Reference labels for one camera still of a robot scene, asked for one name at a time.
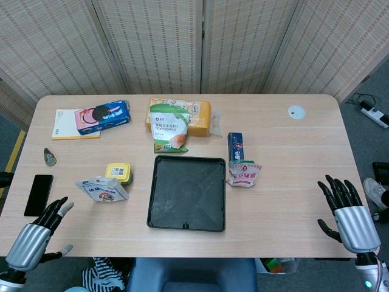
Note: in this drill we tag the green white corn starch bag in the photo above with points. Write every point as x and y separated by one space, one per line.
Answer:
168 127

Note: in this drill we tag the clear plastic storage bin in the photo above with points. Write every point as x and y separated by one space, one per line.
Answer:
276 266

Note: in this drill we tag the woven folding screen panel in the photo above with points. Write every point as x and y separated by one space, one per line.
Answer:
152 45
334 45
54 45
246 45
13 103

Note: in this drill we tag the dark blue carton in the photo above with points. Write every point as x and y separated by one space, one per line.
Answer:
236 146

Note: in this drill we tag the black floor device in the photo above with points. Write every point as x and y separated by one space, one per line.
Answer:
381 170

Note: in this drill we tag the white sugar bag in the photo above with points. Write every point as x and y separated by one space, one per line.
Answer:
103 193

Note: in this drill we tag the white sneaker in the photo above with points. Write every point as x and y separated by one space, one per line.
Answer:
375 191

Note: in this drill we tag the blue cookie box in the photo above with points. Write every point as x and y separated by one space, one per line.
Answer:
103 117

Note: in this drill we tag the white power strip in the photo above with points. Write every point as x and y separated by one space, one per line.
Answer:
375 115

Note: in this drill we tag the yellow lidded jar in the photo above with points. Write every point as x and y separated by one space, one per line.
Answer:
117 171

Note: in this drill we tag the black square plastic tray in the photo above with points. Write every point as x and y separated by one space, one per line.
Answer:
187 194

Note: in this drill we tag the white yellow notebook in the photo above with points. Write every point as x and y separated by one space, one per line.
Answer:
65 126

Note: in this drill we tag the red white seasoning pouch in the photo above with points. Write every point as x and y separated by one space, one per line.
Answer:
243 175

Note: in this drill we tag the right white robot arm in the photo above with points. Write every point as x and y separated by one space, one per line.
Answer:
369 270

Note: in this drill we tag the black round object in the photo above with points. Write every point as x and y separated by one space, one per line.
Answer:
4 179

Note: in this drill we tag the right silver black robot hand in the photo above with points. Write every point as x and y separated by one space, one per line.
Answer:
355 228

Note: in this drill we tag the black smartphone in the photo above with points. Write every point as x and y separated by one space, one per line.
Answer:
38 194

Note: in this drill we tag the black white striped cloth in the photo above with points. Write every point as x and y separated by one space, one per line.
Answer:
101 275

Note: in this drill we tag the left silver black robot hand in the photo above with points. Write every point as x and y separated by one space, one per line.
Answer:
28 243

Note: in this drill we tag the orange tissue pack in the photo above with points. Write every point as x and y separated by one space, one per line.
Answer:
199 118

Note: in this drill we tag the blue chair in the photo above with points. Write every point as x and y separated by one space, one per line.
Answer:
191 273

